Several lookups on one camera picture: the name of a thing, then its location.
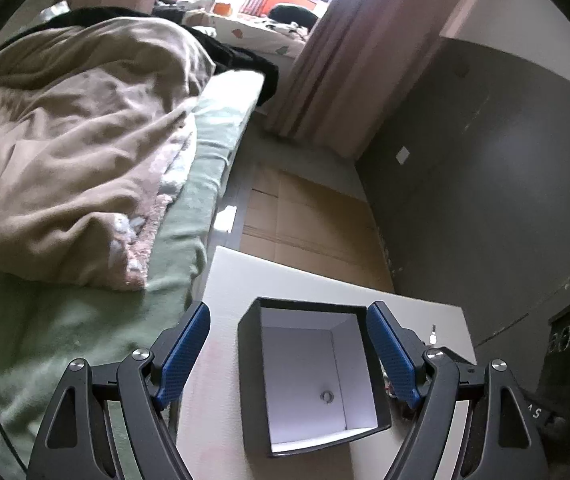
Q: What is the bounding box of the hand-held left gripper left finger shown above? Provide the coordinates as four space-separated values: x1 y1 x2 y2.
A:
26 301 212 480

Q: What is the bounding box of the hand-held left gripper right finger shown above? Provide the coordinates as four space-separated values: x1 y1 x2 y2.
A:
366 301 551 480

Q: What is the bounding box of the black jewelry box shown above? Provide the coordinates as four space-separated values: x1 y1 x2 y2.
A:
237 297 393 458

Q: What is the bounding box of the green bed sheet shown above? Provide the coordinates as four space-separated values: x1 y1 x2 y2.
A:
0 67 266 476

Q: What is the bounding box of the flattened cardboard sheet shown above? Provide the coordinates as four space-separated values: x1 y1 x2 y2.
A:
240 165 397 293

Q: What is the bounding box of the white bed base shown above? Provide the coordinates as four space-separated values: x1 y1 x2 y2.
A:
205 100 266 261

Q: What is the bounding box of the beige blanket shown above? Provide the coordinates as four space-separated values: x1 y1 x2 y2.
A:
0 16 218 292

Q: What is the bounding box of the wide pink curtain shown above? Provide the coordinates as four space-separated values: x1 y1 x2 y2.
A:
265 0 496 160

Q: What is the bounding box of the white printed cloth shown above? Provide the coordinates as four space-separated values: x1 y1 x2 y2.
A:
210 12 311 61

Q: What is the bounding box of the black plush toy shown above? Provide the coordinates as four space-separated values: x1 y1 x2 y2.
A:
267 4 320 28

